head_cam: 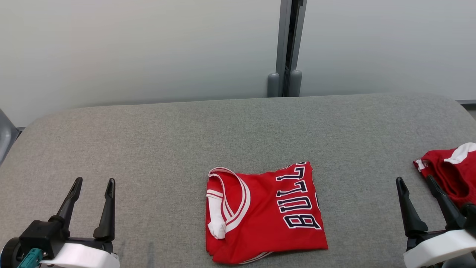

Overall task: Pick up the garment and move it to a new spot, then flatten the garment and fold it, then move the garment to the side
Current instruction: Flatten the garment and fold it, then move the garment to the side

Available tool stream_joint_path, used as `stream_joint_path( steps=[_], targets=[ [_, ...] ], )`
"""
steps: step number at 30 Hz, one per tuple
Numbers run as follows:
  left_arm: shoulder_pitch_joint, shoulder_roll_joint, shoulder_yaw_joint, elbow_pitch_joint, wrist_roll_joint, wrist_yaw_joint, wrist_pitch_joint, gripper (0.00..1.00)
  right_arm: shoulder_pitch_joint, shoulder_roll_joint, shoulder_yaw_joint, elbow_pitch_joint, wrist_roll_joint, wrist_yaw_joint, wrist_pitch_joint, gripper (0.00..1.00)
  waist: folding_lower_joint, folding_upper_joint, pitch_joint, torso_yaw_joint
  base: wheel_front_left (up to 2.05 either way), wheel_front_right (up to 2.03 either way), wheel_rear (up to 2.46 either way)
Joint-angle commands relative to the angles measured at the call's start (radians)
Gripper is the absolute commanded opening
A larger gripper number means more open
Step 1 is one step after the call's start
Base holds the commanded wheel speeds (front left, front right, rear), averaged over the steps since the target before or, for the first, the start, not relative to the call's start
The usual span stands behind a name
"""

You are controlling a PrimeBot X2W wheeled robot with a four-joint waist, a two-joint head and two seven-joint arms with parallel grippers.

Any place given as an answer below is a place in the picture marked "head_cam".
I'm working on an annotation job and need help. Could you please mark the red white basketball shorts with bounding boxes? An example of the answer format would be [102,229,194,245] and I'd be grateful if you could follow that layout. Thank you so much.
[414,143,476,209]

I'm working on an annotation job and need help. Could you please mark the white right camera bracket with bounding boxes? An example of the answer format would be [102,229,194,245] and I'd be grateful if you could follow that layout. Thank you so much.
[403,230,476,268]

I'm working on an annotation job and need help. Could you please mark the grey cylindrical post cap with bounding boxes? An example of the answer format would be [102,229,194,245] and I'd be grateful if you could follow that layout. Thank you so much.
[267,73,280,98]
[289,70,302,97]

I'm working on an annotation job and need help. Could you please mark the grey metal partition post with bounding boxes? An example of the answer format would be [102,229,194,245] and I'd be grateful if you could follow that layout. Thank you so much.
[275,0,308,97]

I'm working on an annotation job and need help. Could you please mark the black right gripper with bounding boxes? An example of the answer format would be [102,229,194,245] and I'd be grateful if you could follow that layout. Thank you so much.
[396,175,467,251]

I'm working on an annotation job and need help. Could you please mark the teal plug camera cable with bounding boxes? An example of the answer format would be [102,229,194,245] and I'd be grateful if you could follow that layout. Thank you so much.
[17,248,44,268]

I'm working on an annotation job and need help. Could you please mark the white camera bracket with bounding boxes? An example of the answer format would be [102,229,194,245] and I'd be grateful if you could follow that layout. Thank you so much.
[39,243,120,268]
[403,230,476,268]

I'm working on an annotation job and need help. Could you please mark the white left camera bracket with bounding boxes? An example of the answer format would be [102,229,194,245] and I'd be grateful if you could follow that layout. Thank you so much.
[39,243,120,268]

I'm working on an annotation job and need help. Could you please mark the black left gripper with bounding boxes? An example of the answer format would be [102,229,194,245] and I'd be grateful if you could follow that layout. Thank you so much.
[48,177,116,254]

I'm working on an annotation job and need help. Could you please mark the red white basketball jersey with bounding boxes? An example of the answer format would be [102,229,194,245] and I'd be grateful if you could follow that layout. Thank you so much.
[205,161,328,265]

